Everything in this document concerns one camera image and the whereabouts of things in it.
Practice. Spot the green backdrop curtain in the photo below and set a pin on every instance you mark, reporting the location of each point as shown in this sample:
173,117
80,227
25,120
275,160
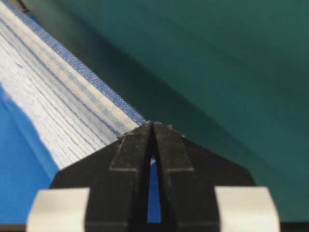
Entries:
232,75

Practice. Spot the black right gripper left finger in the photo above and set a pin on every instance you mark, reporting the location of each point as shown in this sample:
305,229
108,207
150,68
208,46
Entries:
104,192

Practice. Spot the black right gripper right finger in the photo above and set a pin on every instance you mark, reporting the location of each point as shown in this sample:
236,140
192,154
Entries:
201,191

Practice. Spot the blue striped white towel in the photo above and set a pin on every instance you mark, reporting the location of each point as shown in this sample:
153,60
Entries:
71,111

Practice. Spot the blue table cloth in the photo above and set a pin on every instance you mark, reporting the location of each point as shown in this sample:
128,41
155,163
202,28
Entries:
22,174

